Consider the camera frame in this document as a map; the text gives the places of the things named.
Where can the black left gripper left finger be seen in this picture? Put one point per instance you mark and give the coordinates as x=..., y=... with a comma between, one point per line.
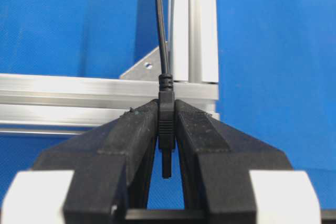
x=112, y=166

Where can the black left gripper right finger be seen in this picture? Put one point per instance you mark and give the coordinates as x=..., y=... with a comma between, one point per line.
x=215, y=160

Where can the aluminium extrusion frame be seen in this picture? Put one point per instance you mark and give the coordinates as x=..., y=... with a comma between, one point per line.
x=71, y=65

